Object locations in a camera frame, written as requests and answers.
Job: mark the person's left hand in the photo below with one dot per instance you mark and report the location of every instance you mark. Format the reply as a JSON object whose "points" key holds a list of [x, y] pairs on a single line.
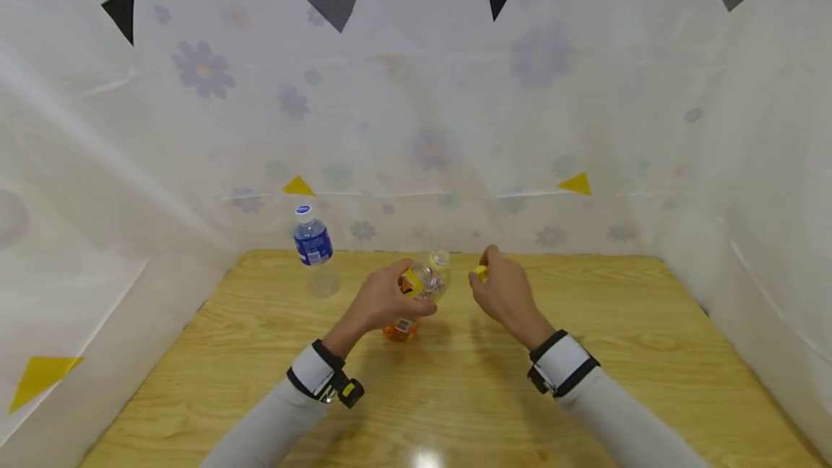
{"points": [[380, 304]]}

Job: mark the person's right hand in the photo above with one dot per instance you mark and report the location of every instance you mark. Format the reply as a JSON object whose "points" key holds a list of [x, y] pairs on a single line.
{"points": [[510, 302]]}

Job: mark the person's left fingers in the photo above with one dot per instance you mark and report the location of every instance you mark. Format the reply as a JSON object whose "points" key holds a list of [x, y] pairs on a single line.
{"points": [[403, 271]]}

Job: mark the person's right fingers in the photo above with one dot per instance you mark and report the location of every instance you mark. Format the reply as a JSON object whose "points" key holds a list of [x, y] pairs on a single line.
{"points": [[489, 269]]}

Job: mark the person's left thumb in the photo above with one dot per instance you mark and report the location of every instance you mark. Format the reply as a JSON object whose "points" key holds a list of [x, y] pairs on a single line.
{"points": [[421, 306]]}

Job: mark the yellow bottle cap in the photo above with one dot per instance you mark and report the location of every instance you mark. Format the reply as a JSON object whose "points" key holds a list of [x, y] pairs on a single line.
{"points": [[481, 272]]}

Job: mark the clear bottle with orange drink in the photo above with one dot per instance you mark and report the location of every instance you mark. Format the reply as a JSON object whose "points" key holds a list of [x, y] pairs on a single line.
{"points": [[426, 287]]}

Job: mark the person's right forearm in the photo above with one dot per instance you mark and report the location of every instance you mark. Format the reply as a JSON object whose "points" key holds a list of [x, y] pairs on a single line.
{"points": [[627, 425]]}

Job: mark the person's left forearm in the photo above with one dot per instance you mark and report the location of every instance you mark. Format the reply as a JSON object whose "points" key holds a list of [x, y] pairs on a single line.
{"points": [[276, 421]]}

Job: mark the clear water bottle blue label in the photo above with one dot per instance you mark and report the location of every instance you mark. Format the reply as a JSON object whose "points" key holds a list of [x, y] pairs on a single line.
{"points": [[313, 248]]}

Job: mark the black wrist band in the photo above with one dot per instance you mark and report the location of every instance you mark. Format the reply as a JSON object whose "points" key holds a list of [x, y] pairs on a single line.
{"points": [[323, 375], [561, 365]]}

